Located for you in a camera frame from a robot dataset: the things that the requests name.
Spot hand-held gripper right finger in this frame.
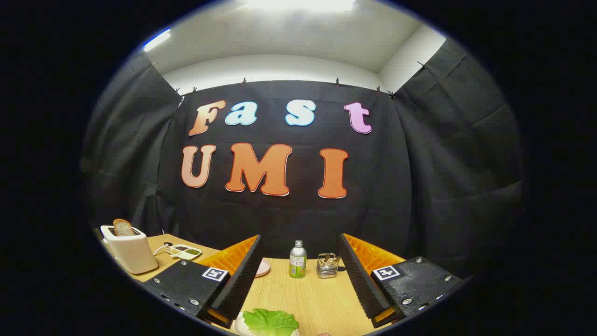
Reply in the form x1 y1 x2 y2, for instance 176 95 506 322
339 233 465 329

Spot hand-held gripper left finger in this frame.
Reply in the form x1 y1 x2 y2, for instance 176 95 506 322
142 234 265 329

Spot green lettuce leaf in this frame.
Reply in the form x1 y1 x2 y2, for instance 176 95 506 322
242 308 300 336

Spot toasted bread slice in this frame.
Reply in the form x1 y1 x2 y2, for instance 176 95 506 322
113 218 136 237

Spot white rounded square dish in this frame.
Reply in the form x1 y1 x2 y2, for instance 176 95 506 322
233 312 300 336

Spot silver bottle with green label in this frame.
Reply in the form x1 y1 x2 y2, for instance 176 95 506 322
289 240 307 279

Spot white divided spice tray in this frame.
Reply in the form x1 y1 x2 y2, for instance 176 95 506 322
166 244 202 260

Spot black backdrop cloth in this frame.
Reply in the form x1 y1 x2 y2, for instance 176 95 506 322
80 37 525 280

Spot white toaster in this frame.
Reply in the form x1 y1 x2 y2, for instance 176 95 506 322
100 225 159 275

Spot small ceiling light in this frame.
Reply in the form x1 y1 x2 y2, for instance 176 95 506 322
142 29 172 52

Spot wide ceiling light panel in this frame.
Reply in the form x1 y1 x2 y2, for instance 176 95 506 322
243 0 357 12

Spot wire cutlery basket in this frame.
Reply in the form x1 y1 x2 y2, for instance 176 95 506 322
317 253 341 279

